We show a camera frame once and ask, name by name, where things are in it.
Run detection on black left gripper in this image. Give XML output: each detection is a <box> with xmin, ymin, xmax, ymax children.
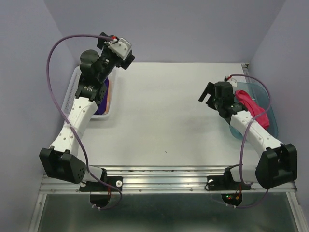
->
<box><xmin>97</xmin><ymin>33</ymin><xmax>133</xmax><ymax>82</ymax></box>

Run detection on blue plastic tub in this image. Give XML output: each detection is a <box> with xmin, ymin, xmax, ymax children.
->
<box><xmin>233</xmin><ymin>82</ymin><xmax>279</xmax><ymax>138</ymax></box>

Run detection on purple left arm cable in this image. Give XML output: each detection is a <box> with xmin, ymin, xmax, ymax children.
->
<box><xmin>46</xmin><ymin>35</ymin><xmax>123</xmax><ymax>211</ymax></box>

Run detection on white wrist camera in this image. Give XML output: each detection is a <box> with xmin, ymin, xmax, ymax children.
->
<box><xmin>224</xmin><ymin>76</ymin><xmax>238</xmax><ymax>88</ymax></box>
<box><xmin>107</xmin><ymin>38</ymin><xmax>132</xmax><ymax>60</ymax></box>

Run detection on orange polka dot towel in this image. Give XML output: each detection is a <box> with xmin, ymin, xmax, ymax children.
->
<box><xmin>105</xmin><ymin>81</ymin><xmax>112</xmax><ymax>114</ymax></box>

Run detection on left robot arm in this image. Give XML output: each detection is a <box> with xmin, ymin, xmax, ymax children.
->
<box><xmin>39</xmin><ymin>32</ymin><xmax>135</xmax><ymax>190</ymax></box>

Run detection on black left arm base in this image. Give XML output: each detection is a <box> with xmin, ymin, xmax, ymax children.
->
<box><xmin>79</xmin><ymin>170</ymin><xmax>124</xmax><ymax>211</ymax></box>

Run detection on white plastic basket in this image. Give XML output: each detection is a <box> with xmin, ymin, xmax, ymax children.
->
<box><xmin>61</xmin><ymin>66</ymin><xmax>117</xmax><ymax>120</ymax></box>

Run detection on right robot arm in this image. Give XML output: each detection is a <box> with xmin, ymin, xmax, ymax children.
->
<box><xmin>198</xmin><ymin>81</ymin><xmax>298</xmax><ymax>190</ymax></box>

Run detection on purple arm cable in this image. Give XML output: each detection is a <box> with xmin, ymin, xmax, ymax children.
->
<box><xmin>46</xmin><ymin>35</ymin><xmax>123</xmax><ymax>211</ymax></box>
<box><xmin>225</xmin><ymin>74</ymin><xmax>272</xmax><ymax>210</ymax></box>

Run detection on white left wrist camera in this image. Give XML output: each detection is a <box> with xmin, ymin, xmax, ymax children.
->
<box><xmin>107</xmin><ymin>38</ymin><xmax>132</xmax><ymax>60</ymax></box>

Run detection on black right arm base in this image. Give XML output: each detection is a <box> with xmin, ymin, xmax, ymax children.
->
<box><xmin>205</xmin><ymin>164</ymin><xmax>252</xmax><ymax>208</ymax></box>

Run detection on pink towel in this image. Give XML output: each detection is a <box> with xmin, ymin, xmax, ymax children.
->
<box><xmin>235</xmin><ymin>90</ymin><xmax>270</xmax><ymax>130</ymax></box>

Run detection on purple towel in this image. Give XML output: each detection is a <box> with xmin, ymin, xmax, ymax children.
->
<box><xmin>94</xmin><ymin>78</ymin><xmax>110</xmax><ymax>115</ymax></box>

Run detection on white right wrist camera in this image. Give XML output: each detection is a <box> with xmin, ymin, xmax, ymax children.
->
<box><xmin>224</xmin><ymin>76</ymin><xmax>238</xmax><ymax>88</ymax></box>

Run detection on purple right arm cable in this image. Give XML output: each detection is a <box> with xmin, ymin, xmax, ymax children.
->
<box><xmin>225</xmin><ymin>74</ymin><xmax>272</xmax><ymax>210</ymax></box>

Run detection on aluminium mounting rail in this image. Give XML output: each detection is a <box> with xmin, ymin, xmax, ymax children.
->
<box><xmin>39</xmin><ymin>165</ymin><xmax>297</xmax><ymax>195</ymax></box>

